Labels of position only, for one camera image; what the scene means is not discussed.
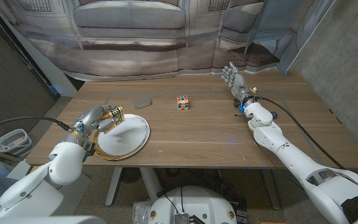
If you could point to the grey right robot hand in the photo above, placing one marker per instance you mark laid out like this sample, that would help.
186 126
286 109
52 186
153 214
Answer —
237 83

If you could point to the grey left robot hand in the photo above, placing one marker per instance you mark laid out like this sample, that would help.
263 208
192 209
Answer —
93 119

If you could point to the yellow new driver bumper sticker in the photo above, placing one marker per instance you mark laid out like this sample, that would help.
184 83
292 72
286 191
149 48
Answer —
115 116

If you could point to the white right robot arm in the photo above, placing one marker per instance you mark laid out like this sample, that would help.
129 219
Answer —
291 155

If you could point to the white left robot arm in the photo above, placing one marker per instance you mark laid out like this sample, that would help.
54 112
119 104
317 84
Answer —
42 183

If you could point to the white gold-rimmed paper plate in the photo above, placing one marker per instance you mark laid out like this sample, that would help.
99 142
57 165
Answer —
126 137

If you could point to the multicoloured puzzle cube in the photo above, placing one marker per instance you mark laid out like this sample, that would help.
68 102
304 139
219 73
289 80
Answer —
182 102

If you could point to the white slanted table leg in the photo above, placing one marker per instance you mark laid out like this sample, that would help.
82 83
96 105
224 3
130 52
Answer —
113 186

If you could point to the yellow black floor item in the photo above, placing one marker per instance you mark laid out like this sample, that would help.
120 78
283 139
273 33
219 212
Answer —
31 168

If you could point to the printed living room backdrop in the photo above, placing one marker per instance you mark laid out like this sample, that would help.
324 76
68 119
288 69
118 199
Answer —
129 46

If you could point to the white table column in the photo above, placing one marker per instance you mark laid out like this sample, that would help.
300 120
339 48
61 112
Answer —
151 183

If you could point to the clear plastic bag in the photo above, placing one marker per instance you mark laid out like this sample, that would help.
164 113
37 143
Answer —
140 213

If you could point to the grey table leg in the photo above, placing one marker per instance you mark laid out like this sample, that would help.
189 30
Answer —
270 189

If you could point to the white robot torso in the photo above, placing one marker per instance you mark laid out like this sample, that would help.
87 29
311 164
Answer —
194 205

